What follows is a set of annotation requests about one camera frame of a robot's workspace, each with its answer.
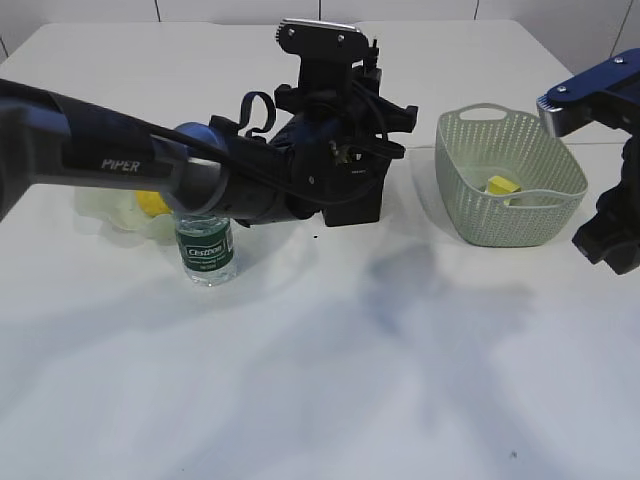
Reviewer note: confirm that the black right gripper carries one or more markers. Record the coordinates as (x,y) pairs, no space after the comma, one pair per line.
(612,234)

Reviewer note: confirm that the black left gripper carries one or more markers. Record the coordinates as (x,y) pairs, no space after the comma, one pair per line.
(282,171)

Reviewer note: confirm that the yellow waste paper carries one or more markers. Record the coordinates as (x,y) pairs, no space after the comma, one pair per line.
(500,186)

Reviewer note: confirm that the clear water bottle green label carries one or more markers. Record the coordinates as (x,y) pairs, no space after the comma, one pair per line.
(206,247)

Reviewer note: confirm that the yellow pear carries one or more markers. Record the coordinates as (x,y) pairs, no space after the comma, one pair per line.
(151,203)

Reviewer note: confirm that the black pen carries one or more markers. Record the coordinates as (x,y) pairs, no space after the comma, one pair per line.
(372,62)

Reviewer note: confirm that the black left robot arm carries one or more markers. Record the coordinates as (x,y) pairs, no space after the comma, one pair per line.
(50,138)

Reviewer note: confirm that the black square pen holder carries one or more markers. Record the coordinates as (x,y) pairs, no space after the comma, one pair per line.
(360,177)

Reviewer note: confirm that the green woven plastic basket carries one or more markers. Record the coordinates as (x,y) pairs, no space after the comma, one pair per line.
(477,142)

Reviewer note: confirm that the pale green wavy glass plate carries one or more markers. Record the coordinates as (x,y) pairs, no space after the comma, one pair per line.
(119,209)

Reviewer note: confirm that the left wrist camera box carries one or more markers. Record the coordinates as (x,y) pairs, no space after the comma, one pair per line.
(320,40)

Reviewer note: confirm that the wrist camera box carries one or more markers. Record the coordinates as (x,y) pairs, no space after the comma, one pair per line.
(607,93)
(320,40)

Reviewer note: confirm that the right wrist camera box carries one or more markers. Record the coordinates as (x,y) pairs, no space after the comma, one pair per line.
(607,93)

